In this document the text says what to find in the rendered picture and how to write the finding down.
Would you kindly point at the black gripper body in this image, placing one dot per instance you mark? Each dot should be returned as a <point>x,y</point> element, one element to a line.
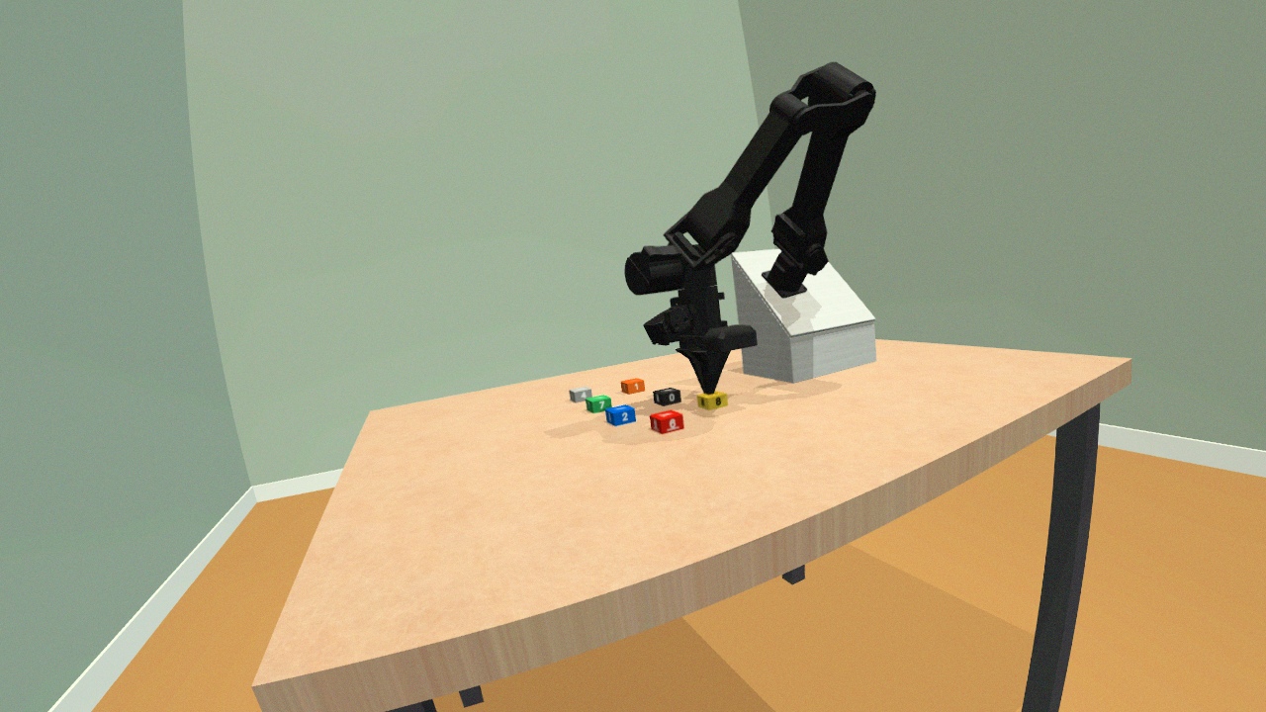
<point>713,334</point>

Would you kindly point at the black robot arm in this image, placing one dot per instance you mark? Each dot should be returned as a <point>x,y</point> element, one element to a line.
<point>839,102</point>

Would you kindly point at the yellow block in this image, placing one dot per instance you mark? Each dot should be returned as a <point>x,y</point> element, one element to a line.
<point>712,401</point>

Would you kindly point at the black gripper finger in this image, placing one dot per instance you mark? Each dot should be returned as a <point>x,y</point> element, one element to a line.
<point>694,363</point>
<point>712,364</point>

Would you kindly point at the red block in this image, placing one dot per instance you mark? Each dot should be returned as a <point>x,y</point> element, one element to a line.
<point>667,421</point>

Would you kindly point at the blue block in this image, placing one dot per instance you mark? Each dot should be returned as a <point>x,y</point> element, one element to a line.
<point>620,415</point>

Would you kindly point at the green block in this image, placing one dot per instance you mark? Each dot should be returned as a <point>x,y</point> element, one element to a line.
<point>598,404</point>

